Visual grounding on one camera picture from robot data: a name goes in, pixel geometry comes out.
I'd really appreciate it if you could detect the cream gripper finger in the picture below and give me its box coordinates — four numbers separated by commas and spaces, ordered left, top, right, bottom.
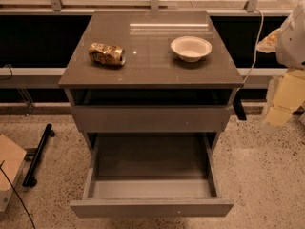
262, 70, 305, 132
256, 28, 281, 53

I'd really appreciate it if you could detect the crushed orange can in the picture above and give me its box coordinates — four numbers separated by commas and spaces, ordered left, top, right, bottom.
89, 43, 126, 66

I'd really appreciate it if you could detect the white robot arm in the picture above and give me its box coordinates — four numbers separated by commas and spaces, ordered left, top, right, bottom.
256, 0, 305, 133

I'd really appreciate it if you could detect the grey drawer cabinet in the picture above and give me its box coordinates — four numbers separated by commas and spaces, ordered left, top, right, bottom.
59, 11, 243, 148

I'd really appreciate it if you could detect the open grey drawer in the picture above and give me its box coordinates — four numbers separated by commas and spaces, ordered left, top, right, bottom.
71, 134, 234, 218

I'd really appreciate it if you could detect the closed grey drawer front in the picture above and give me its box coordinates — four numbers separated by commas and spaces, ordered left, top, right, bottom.
71, 106, 232, 133

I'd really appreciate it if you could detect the white bowl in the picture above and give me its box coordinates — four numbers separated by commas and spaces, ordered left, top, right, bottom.
171, 36, 213, 62

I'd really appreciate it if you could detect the black bar on floor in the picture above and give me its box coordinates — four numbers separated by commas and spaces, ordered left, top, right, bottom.
22, 123, 55, 187

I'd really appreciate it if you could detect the wooden box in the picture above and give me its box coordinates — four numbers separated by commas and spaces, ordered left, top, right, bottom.
0, 134, 26, 213

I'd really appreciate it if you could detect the white cable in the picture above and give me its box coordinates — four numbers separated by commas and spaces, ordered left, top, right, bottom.
242, 9, 265, 84

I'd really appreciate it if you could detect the black cable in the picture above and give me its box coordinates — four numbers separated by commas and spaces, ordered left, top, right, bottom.
0, 159, 37, 229

